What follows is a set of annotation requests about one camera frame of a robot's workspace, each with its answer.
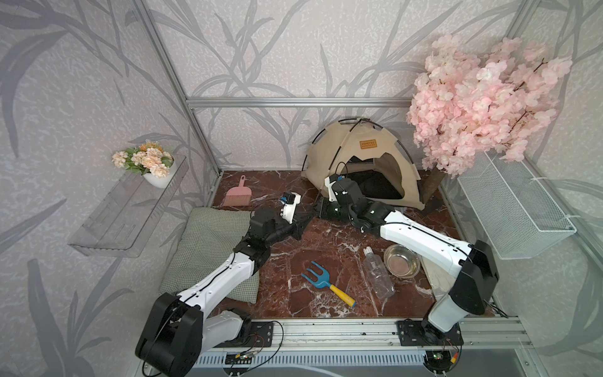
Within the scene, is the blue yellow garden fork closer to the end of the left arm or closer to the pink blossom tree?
the end of the left arm

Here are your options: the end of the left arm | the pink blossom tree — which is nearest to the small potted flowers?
the end of the left arm

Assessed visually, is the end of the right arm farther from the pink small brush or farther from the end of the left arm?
the pink small brush

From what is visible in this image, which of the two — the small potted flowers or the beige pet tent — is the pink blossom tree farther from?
the small potted flowers

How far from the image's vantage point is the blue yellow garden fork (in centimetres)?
81

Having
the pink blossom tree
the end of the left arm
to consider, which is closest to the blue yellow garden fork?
the end of the left arm

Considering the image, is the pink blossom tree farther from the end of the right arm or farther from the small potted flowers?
the small potted flowers

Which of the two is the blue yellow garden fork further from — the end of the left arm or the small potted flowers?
the small potted flowers

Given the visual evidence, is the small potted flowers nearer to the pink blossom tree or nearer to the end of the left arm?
the end of the left arm

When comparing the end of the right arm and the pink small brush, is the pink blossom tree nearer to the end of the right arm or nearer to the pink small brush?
the end of the right arm

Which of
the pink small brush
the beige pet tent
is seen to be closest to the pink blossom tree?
the beige pet tent

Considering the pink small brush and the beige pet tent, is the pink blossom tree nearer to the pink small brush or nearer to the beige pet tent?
the beige pet tent
